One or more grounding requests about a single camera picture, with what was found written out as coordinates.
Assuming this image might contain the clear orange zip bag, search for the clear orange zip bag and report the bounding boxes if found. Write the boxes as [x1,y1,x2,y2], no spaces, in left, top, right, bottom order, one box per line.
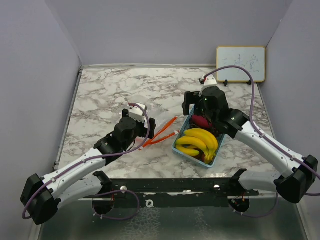
[139,105,180,151]

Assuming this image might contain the yellow banana bunch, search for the yellow banana bunch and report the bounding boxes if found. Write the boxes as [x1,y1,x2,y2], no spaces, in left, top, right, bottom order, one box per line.
[175,128,219,165]

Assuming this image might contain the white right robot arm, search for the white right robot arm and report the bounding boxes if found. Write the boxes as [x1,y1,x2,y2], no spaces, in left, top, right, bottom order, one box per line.
[182,86,318,204]

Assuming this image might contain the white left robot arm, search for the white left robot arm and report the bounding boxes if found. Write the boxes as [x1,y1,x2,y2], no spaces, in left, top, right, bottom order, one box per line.
[20,103,156,225]

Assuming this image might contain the purple sweet potato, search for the purple sweet potato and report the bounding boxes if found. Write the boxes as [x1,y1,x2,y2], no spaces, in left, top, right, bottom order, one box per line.
[191,114,212,129]

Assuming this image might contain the dark grape bunch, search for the dark grape bunch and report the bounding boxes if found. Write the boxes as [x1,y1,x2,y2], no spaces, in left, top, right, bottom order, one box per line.
[187,114,223,138]

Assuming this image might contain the small framed whiteboard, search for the small framed whiteboard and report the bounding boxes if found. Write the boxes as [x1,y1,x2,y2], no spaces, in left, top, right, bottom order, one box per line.
[214,46,266,83]

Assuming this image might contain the light blue plastic basket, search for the light blue plastic basket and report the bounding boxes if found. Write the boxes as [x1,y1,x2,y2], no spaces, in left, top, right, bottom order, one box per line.
[172,108,225,169]

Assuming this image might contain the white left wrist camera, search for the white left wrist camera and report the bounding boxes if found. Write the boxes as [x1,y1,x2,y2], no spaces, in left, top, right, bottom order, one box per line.
[128,106,145,123]

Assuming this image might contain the black mounting rail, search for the black mounting rail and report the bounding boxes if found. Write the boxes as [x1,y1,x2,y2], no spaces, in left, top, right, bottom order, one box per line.
[92,177,259,209]

